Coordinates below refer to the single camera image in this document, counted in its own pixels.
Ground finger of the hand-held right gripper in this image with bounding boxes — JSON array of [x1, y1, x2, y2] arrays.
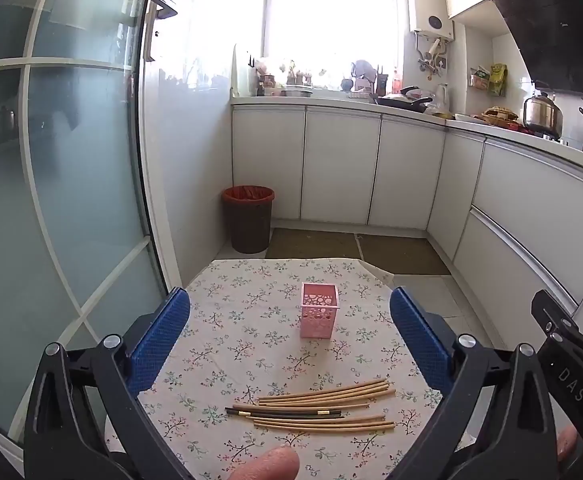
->
[[531, 290, 583, 432]]

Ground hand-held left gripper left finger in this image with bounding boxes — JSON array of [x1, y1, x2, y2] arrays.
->
[[24, 286, 194, 480]]

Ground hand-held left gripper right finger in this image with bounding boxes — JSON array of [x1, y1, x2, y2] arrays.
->
[[390, 286, 579, 480]]

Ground pink perforated utensil holder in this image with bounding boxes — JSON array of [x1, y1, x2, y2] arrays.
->
[[300, 282, 341, 339]]

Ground pile of bamboo chopsticks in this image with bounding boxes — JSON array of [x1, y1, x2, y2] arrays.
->
[[231, 379, 397, 433]]

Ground black chopstick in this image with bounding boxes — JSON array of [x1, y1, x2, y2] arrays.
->
[[241, 412, 345, 419], [225, 406, 343, 415]]

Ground person's right hand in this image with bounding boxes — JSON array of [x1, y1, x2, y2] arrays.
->
[[556, 426, 579, 462]]

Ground brown floor mat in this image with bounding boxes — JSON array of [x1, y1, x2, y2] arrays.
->
[[265, 228, 363, 260], [355, 233, 451, 276]]

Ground floral tablecloth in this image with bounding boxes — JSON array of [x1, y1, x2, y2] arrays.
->
[[106, 257, 477, 480]]

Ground brown trash bin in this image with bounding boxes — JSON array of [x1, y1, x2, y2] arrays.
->
[[221, 186, 275, 254]]

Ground frosted glass door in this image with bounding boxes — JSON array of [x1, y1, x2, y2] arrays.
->
[[0, 0, 168, 436]]

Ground white kitchen base cabinets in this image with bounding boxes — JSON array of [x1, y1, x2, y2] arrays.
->
[[230, 101, 583, 357]]

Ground steel kettle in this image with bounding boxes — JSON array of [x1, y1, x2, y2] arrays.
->
[[522, 91, 565, 139]]

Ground black frying pan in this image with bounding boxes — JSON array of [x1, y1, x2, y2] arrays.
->
[[375, 94, 433, 114]]

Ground yellow packet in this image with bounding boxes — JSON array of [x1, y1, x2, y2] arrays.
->
[[488, 63, 509, 97]]

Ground water heater pipes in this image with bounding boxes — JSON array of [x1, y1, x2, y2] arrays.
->
[[417, 37, 447, 81]]

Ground black range hood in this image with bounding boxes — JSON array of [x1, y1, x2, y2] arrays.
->
[[485, 0, 583, 94]]

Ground kitchen window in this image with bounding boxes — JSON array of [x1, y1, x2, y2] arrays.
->
[[265, 0, 403, 92]]

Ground white water heater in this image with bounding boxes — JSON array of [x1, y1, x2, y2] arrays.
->
[[405, 0, 455, 44]]

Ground grey door handle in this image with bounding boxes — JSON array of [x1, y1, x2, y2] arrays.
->
[[143, 0, 178, 63]]

